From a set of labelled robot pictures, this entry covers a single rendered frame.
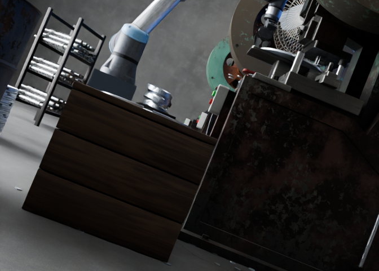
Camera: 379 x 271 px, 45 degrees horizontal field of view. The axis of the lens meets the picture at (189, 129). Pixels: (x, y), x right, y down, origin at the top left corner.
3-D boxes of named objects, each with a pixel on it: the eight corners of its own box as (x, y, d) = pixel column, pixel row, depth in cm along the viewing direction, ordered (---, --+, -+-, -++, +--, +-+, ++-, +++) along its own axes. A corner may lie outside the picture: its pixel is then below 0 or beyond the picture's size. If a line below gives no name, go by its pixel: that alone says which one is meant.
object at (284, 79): (283, 85, 168) (290, 70, 168) (260, 97, 213) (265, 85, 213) (358, 116, 168) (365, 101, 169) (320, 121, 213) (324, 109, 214)
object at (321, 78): (322, 81, 165) (333, 55, 166) (308, 87, 182) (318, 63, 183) (338, 88, 166) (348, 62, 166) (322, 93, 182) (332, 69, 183)
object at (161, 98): (119, 151, 462) (149, 79, 465) (116, 147, 506) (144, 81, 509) (155, 165, 471) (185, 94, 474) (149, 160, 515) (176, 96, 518)
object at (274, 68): (240, 74, 183) (253, 43, 183) (236, 79, 197) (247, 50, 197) (298, 98, 183) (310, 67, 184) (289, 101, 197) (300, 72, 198)
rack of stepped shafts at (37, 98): (40, 128, 367) (86, 19, 370) (-2, 109, 381) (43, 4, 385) (69, 135, 407) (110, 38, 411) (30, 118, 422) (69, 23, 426)
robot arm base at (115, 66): (98, 70, 181) (108, 47, 181) (100, 74, 195) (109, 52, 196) (133, 84, 183) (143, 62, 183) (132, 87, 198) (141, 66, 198)
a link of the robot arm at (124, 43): (115, 50, 182) (128, 19, 182) (108, 52, 194) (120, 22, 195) (142, 62, 186) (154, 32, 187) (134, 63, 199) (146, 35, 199)
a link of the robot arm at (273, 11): (283, 10, 223) (268, 4, 223) (280, 19, 223) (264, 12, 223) (280, 14, 230) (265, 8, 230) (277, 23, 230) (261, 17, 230)
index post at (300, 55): (290, 72, 171) (299, 49, 172) (287, 74, 174) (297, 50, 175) (296, 75, 171) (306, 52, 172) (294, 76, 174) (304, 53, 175)
